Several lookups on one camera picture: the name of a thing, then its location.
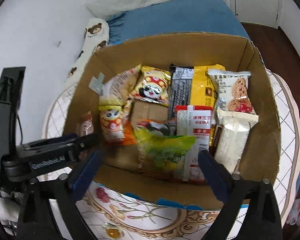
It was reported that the pale yellow bread pack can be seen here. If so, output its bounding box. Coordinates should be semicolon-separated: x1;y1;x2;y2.
99;65;141;106

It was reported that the bear print long pillow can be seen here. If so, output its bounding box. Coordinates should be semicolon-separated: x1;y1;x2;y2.
64;17;110;88

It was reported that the white diamond pattern quilt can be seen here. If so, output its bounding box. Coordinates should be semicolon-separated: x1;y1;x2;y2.
41;69;300;240

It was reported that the white oat cookie pack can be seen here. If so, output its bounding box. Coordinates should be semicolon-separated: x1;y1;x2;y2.
207;69;256;114

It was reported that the blue bed sheet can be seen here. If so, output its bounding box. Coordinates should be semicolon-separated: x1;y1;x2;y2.
107;0;249;44

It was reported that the brown red snack bag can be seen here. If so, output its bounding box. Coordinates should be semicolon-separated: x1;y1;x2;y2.
76;111;94;137

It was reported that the cardboard milk box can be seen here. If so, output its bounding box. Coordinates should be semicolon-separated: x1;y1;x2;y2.
62;31;282;210

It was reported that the green candy bag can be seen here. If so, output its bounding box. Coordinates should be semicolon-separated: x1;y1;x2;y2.
134;128;192;180

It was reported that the yellow panda snack bag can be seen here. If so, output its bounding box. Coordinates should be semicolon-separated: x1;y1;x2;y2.
129;66;171;107

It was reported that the white plastic bag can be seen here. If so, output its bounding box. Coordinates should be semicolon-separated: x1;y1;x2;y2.
286;198;300;227

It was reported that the black cookie pack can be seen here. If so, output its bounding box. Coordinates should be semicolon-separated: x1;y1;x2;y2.
168;64;194;120

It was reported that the yellow snack pack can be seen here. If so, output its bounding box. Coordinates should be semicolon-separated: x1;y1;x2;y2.
190;64;225;108

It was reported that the orange panda snack bag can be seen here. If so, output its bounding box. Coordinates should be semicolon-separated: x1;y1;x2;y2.
98;99;136;146

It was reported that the white wafer pack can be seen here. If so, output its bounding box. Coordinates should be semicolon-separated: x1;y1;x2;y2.
215;108;259;174

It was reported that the red white snack pack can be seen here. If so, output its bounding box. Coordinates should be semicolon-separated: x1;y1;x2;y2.
175;105;212;184

